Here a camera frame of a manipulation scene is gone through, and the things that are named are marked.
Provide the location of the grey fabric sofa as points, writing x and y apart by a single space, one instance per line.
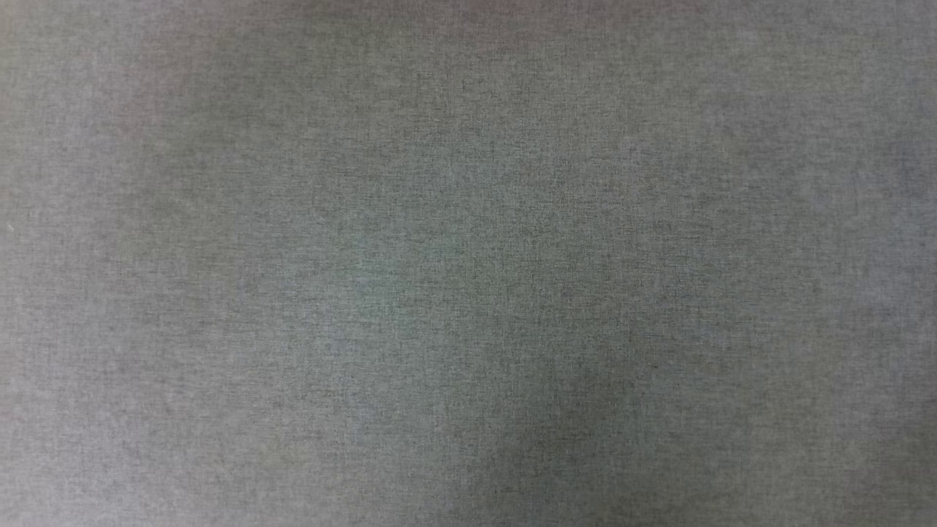
468 263

